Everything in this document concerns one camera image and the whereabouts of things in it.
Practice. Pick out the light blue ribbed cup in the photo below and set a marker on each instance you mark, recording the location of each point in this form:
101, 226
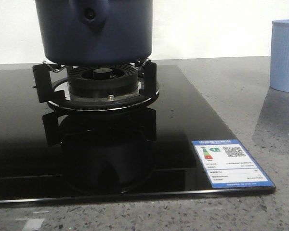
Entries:
279, 62

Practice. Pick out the right black pot support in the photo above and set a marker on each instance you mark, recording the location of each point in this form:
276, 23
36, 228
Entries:
53, 88

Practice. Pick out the dark blue cooking pot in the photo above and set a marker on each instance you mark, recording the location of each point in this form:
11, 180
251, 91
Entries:
95, 32

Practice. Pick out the right gas burner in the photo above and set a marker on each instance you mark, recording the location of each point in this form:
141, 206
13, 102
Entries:
101, 81

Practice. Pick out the blue energy label sticker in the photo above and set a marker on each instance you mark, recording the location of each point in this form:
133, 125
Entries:
229, 165

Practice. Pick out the black glass gas stove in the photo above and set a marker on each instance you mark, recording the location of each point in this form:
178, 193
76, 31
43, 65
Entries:
49, 156

